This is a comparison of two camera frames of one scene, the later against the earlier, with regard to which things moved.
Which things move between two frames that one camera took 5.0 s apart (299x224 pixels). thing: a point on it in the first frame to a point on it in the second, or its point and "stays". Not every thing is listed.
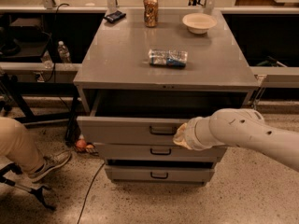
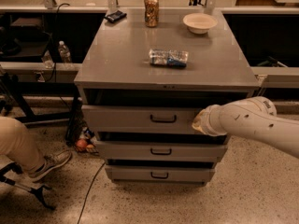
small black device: x=115 y=16 stays
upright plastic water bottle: x=64 y=52 stays
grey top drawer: x=128 y=130 to x=138 y=119
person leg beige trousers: x=20 y=145 stays
